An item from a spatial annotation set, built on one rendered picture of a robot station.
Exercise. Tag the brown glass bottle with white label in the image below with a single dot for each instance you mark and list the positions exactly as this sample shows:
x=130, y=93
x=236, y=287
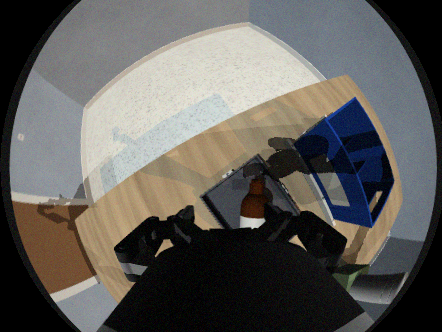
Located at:
x=252, y=206

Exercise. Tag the blue crate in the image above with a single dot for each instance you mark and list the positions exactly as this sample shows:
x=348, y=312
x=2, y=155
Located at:
x=334, y=166

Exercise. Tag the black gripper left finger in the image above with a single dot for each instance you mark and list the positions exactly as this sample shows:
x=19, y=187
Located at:
x=138, y=249

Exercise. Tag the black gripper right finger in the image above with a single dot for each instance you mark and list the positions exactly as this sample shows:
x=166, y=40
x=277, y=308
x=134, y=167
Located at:
x=324, y=242

